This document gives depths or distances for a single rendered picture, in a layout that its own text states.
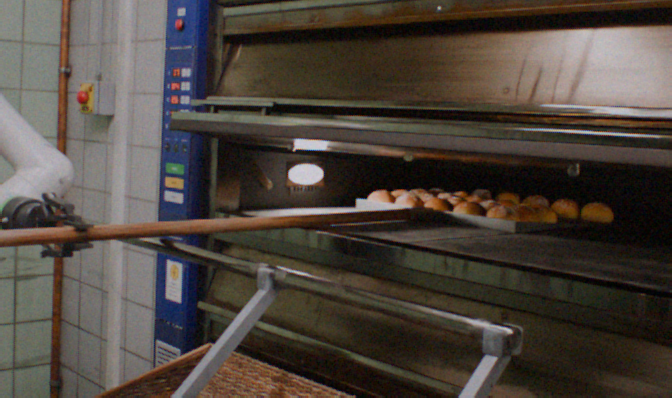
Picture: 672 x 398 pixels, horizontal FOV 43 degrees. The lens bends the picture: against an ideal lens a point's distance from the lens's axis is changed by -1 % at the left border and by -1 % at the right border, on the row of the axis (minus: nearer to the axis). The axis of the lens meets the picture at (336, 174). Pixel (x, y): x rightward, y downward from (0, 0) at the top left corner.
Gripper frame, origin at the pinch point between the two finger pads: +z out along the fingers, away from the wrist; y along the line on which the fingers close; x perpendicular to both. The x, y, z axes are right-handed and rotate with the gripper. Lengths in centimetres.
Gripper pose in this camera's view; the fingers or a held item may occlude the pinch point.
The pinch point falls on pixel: (78, 234)
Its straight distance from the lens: 169.2
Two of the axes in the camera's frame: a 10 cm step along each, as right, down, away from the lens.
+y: -0.5, 10.0, 0.6
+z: 6.8, 0.8, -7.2
